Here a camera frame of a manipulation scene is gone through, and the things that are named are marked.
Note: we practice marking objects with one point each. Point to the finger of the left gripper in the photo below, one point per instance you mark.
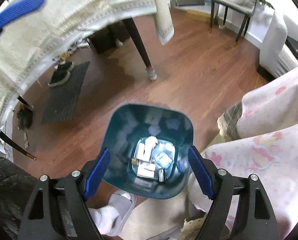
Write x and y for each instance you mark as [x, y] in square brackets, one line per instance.
[19, 9]

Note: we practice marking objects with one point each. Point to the pink cartoon tablecloth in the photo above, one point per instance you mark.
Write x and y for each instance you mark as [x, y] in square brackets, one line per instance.
[263, 133]

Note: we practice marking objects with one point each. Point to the black shoe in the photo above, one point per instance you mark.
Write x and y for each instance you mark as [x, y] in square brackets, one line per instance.
[61, 74]

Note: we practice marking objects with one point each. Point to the dark table leg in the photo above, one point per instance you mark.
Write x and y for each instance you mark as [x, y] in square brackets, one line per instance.
[136, 38]

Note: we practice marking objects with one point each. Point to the dark floor mat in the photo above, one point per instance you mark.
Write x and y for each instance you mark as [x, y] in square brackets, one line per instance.
[62, 100]

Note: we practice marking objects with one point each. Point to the black handbag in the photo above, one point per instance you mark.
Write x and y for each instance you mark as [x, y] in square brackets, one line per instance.
[292, 44]

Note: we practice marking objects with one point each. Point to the grey dining chair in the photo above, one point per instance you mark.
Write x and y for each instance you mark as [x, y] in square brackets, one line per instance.
[246, 12]

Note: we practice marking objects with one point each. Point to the grey armchair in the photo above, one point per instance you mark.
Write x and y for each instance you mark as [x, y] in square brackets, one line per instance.
[274, 55]

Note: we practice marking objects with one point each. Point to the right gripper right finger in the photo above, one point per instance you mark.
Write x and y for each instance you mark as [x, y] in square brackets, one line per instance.
[255, 218]

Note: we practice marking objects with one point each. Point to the dark teal trash bin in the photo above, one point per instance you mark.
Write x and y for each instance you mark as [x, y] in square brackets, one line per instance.
[148, 148]

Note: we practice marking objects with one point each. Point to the white slipper foot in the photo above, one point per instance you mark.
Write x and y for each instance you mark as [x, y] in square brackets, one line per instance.
[111, 218]

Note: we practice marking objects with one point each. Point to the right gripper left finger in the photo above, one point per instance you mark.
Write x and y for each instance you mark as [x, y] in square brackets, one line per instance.
[42, 216]

